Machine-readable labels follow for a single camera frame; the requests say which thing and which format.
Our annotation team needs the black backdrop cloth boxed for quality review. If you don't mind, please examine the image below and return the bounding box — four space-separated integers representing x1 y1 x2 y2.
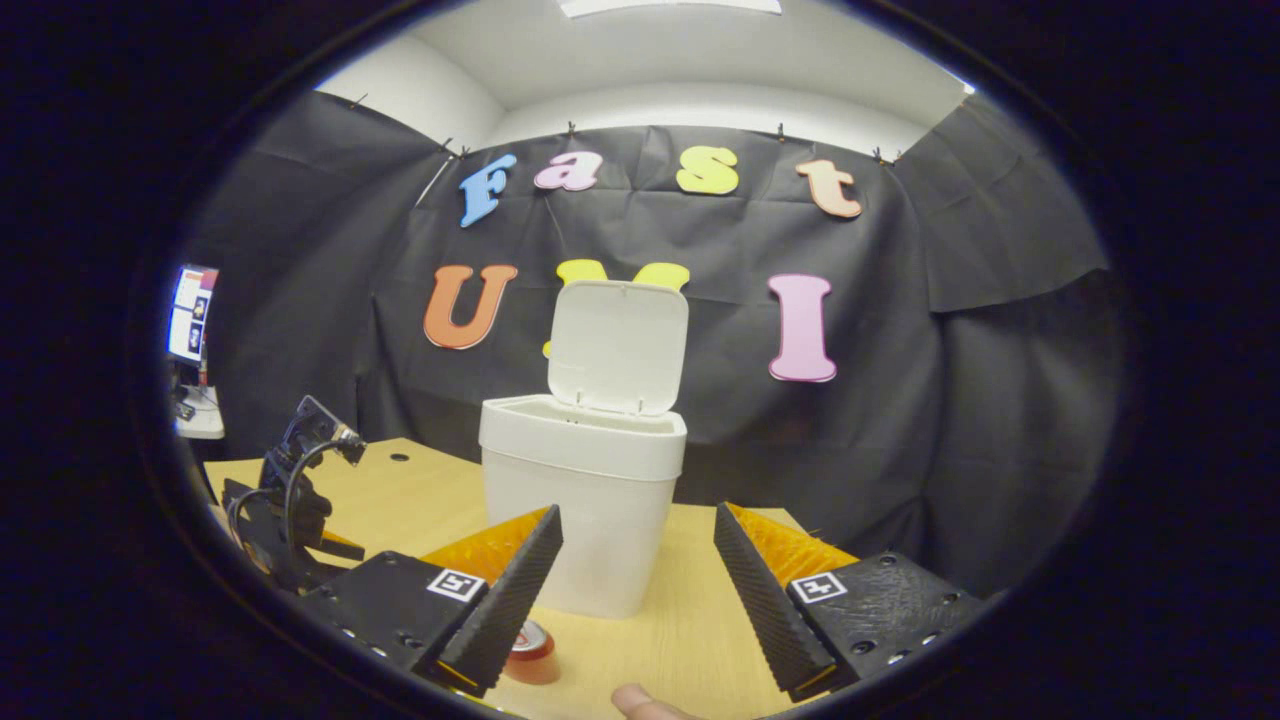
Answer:
175 90 1126 601

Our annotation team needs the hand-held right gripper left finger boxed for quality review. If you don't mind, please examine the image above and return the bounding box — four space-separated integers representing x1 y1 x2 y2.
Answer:
300 505 566 699

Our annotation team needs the white side table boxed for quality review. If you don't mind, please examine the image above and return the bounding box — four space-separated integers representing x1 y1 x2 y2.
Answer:
172 385 226 441

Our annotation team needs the white desktop garbage bin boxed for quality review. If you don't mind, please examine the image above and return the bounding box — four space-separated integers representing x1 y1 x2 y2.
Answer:
478 280 691 619

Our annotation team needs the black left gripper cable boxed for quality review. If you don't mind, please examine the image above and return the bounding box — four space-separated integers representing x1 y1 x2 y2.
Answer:
228 438 346 561

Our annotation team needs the ceiling light panel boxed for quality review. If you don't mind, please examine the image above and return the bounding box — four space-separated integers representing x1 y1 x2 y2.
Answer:
558 0 783 18

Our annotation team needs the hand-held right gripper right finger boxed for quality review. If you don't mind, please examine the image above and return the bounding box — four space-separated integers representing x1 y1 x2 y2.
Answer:
714 503 1001 703

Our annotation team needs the wooden desktop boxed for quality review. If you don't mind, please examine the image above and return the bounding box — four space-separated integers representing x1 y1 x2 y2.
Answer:
203 437 861 720

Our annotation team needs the red pop can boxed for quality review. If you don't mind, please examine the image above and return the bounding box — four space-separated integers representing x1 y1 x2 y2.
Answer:
503 619 561 686

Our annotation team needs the computer monitor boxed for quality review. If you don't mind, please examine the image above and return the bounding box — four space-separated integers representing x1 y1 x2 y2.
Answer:
166 263 221 366

